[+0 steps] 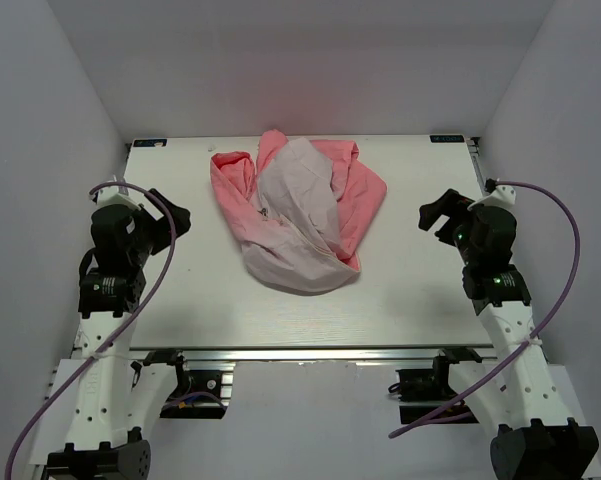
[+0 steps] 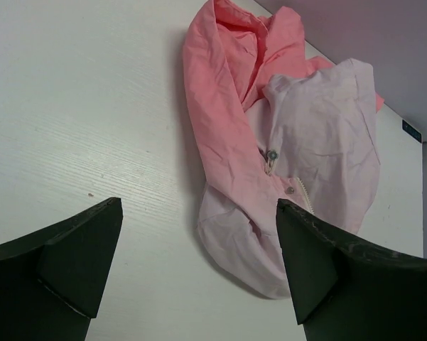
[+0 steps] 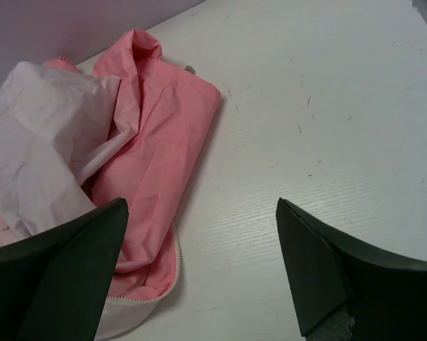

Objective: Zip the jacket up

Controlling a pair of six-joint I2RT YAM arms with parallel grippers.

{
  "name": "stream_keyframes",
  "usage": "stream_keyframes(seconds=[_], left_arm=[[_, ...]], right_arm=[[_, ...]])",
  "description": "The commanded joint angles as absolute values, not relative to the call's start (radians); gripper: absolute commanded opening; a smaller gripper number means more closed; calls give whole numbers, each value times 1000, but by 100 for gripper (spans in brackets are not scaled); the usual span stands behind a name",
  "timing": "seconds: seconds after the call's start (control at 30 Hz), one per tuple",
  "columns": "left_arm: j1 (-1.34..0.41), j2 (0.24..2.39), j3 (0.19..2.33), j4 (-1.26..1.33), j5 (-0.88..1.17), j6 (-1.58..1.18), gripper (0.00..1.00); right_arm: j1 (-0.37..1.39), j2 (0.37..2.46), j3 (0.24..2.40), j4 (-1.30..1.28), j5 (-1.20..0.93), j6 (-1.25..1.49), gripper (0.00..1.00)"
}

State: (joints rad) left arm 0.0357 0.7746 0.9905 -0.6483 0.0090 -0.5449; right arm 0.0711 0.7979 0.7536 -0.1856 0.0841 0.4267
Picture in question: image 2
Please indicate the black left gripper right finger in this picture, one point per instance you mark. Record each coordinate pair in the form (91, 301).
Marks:
(346, 288)

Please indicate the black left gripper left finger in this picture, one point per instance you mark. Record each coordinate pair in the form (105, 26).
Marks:
(52, 280)

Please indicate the pink hooded zip jacket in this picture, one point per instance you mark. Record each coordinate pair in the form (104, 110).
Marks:
(272, 124)

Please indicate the blue label sticker right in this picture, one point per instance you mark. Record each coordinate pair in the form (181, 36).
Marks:
(413, 132)

